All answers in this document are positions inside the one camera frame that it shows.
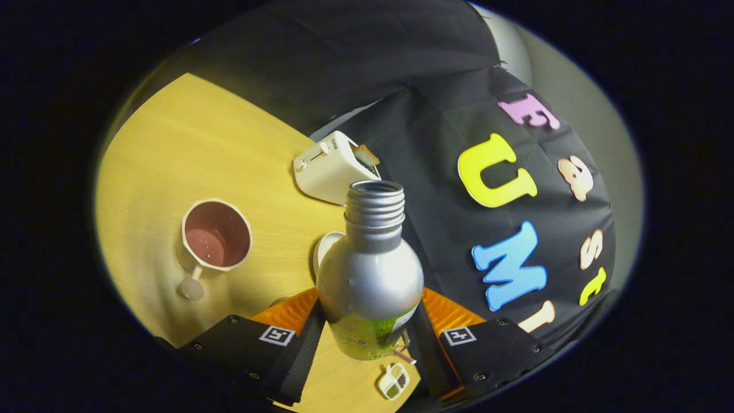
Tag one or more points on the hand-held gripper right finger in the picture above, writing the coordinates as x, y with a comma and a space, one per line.
427, 355

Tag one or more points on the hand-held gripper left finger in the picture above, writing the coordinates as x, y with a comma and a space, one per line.
307, 355

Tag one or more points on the silver bottle with green label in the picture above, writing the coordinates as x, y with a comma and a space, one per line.
370, 275

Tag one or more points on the white divided dish with grains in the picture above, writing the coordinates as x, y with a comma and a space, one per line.
394, 381

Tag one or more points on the toast slice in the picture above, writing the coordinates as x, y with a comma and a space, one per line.
366, 155

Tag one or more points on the cream toaster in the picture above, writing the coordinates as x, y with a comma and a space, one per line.
327, 178

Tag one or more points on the white round plate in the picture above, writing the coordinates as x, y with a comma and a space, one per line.
324, 246

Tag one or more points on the wooden table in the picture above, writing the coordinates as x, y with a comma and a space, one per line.
172, 160

